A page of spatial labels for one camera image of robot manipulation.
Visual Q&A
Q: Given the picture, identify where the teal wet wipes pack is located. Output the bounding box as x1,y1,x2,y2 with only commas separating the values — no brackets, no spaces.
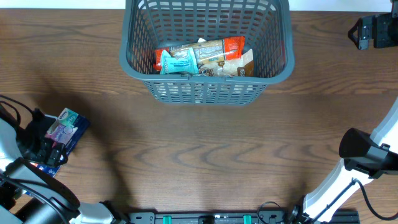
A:
160,48,199,75

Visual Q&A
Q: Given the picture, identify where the beige snack pouch cookie print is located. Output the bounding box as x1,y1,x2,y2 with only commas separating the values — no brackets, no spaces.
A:
198,49,254,77

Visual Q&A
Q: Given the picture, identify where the orange pasta packet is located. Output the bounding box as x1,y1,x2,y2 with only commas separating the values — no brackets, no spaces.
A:
153,36,246,71

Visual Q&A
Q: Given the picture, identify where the blue Kleenex tissue multipack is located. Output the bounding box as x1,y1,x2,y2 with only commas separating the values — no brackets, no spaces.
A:
30,108,90,177

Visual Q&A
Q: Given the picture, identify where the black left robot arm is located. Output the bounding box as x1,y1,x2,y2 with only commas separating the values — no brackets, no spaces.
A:
1,108,130,223

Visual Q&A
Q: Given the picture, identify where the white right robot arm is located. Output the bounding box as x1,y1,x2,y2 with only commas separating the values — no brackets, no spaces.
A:
287,0,397,223

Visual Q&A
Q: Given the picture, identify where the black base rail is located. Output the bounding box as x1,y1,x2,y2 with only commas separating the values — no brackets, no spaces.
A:
124,203,361,224

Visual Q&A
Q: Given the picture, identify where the grey plastic lattice basket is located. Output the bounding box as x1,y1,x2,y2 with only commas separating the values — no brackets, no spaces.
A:
119,0,295,105

